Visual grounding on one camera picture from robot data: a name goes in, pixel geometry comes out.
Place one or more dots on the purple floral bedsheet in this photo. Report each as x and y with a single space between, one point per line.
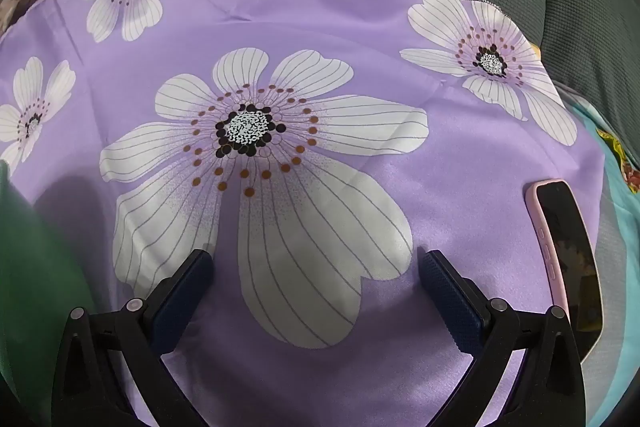
350 7

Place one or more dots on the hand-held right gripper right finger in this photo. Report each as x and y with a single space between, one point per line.
450 302

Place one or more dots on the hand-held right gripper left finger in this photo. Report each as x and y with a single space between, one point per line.
184 294

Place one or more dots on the smartphone with pink case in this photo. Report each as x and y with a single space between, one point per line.
565 227

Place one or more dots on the green plastic bowl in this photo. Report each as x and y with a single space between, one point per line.
35 267

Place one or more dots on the teal printed cloth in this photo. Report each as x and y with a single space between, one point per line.
620 247

